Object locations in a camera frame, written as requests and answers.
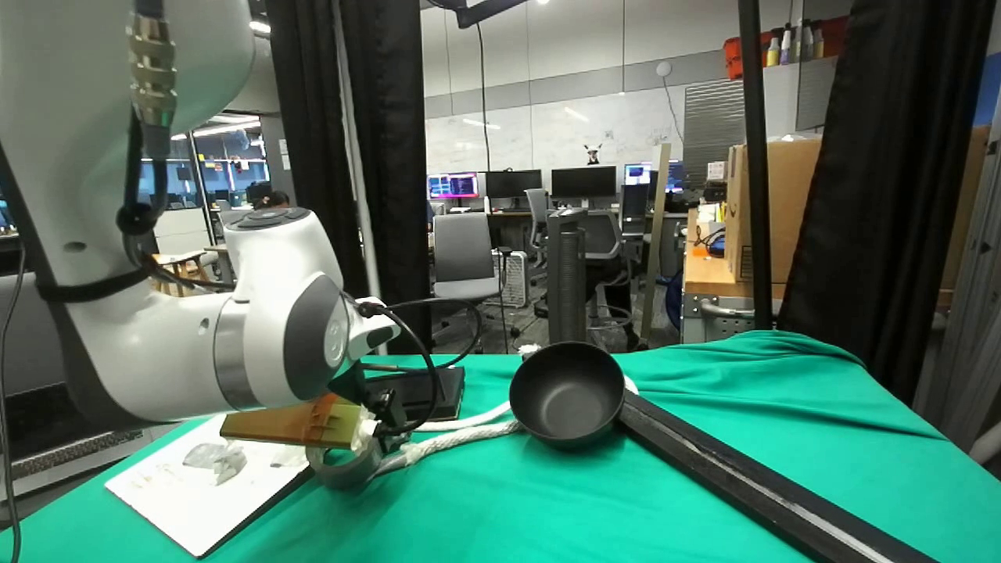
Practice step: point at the black curtain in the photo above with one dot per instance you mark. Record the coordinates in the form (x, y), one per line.
(352, 106)
(885, 184)

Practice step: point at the black curtain right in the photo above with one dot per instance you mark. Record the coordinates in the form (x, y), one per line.
(885, 184)

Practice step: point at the grey office chair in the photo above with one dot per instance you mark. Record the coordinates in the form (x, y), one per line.
(465, 263)

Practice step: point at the black curtain centre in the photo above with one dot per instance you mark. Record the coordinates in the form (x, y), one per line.
(352, 106)

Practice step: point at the grey masking tape roll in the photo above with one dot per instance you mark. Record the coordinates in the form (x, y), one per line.
(345, 467)

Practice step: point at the cardboard box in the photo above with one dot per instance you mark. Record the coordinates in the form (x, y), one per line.
(788, 184)

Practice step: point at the white printed paper sheet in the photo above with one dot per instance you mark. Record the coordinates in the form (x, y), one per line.
(202, 487)

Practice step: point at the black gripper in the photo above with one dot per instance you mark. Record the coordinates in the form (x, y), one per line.
(381, 404)

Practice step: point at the black vertical pole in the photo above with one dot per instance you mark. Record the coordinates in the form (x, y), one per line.
(757, 167)

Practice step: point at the black bowl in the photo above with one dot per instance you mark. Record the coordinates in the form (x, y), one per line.
(566, 395)

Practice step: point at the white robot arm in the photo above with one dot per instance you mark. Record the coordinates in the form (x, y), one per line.
(92, 96)

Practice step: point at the green table cloth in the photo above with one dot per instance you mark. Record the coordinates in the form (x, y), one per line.
(798, 404)

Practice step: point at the yellow wrist camera block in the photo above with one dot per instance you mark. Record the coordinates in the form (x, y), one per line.
(323, 424)

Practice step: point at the long black bar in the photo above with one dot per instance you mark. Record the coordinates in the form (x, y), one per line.
(781, 504)

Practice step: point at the black cylinder post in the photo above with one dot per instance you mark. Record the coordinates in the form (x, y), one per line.
(566, 280)

